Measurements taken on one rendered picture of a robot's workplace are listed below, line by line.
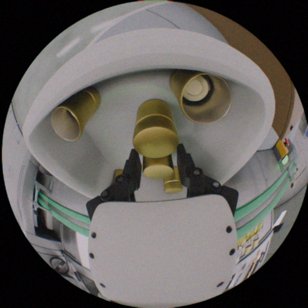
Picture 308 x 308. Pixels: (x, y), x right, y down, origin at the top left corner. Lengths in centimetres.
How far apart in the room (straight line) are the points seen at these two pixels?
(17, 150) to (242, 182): 371
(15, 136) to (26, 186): 288
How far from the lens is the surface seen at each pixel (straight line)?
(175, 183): 18
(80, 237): 66
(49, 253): 96
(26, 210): 79
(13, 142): 355
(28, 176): 76
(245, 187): 25
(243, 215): 26
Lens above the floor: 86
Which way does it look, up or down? 36 degrees down
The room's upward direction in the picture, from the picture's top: 177 degrees clockwise
